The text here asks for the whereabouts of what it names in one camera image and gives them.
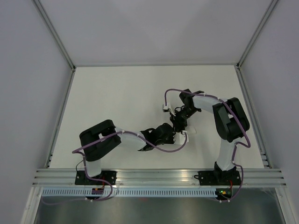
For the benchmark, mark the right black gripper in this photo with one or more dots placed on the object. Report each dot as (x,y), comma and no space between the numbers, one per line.
(177,122)

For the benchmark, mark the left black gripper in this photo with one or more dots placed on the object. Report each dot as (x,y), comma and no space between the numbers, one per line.
(171,141)

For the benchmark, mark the white cloth napkin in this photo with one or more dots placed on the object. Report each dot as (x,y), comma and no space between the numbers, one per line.
(191,130)

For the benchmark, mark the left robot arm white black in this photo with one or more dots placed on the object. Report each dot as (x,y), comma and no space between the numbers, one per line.
(141,141)

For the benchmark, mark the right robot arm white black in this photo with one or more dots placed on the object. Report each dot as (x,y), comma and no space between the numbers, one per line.
(231,125)

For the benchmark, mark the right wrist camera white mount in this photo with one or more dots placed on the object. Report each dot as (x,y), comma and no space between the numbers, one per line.
(168,108)

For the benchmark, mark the back aluminium frame bar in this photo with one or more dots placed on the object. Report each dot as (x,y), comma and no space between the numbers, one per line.
(152,64)

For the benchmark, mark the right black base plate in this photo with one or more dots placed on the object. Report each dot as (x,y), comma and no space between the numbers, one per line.
(208,178)

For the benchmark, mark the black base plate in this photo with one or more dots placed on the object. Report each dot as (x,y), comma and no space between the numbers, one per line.
(104,178)
(208,178)

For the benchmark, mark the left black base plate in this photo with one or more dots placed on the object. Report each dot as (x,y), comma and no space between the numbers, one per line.
(104,178)

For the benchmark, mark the front aluminium rail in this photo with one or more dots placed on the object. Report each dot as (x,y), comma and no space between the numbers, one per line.
(252,178)

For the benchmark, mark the white slotted cable duct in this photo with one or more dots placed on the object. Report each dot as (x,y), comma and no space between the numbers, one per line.
(130,192)

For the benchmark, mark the left aluminium frame post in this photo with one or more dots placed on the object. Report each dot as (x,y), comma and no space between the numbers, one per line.
(48,23)

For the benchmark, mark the aluminium frame post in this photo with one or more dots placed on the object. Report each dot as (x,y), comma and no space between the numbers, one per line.
(48,23)
(265,18)

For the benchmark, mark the right aluminium frame post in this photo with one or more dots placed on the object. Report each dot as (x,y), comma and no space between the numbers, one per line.
(265,18)

